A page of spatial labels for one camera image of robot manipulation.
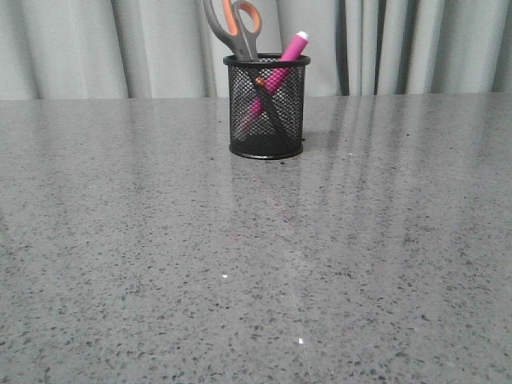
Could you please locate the grey curtain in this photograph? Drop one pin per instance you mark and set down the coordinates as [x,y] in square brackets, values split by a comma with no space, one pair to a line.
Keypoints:
[165,49]

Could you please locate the pink highlighter pen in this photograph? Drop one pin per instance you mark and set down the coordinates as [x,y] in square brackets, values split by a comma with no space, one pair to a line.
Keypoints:
[295,48]

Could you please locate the grey orange scissors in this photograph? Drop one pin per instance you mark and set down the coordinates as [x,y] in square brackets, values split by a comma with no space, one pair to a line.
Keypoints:
[244,24]

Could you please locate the black mesh pen holder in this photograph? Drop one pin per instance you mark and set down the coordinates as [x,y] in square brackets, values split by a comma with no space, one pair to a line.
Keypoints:
[260,140]

